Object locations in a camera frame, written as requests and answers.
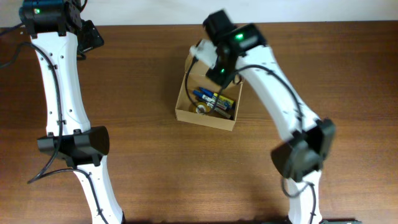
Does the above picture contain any yellow highlighter marker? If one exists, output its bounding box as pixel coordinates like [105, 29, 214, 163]
[213, 93, 236, 109]

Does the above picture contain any blue ballpoint pen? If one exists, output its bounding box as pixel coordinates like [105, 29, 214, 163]
[199, 87, 232, 109]

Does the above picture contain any blue white marker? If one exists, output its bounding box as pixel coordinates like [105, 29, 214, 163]
[193, 90, 229, 111]

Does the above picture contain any brown cardboard box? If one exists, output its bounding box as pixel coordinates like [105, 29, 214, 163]
[175, 54, 244, 131]

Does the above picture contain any yellow tape roll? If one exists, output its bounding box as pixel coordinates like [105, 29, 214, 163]
[189, 102, 214, 115]

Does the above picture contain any black white marker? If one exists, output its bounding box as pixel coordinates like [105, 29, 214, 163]
[206, 103, 233, 120]

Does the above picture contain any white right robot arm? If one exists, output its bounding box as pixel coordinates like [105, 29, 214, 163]
[203, 10, 336, 223]

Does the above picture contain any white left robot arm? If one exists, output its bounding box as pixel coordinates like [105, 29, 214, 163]
[19, 0, 126, 223]

